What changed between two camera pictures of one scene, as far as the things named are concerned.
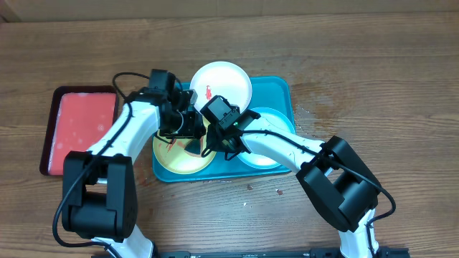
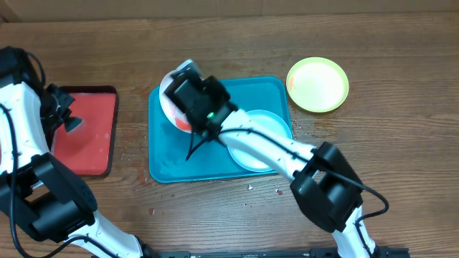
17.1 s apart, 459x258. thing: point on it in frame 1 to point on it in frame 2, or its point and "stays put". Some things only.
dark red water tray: [77, 117] stays put
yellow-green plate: [171, 155] to [317, 84]
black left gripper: [193, 129] to [67, 99]
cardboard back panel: [64, 10] stays put
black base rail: [379, 252] stays put
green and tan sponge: [194, 147] to [71, 123]
